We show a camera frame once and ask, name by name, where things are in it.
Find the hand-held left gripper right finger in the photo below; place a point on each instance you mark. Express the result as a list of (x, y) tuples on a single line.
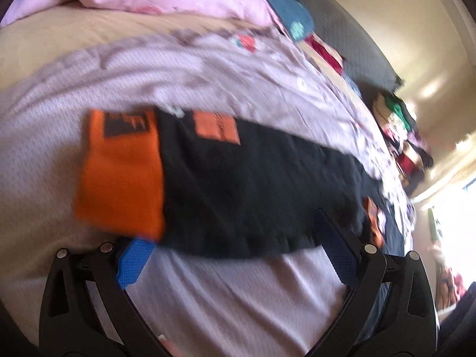
[(334, 247)]

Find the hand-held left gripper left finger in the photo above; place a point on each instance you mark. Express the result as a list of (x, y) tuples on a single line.
[(134, 264)]

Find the black and orange garment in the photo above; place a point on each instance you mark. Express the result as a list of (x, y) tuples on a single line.
[(241, 193)]

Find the stack of folded clothes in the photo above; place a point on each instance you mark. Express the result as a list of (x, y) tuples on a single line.
[(394, 119)]

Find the person's left hand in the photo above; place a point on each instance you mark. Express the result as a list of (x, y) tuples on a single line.
[(165, 344)]

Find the lilac floral quilt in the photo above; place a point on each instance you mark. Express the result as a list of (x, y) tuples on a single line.
[(223, 305)]

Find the window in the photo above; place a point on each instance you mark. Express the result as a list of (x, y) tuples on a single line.
[(453, 230)]

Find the floral cloth on sill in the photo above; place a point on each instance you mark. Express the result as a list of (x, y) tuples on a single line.
[(452, 286)]

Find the red cloth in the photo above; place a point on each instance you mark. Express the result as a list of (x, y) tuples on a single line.
[(327, 54)]

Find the grey padded headboard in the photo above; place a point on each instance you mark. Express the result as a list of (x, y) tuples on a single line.
[(346, 37)]

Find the blue leaf-print pillow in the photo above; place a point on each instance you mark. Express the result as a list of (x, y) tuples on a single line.
[(290, 11)]

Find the beige bed sheet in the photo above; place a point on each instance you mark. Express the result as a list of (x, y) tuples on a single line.
[(74, 29)]

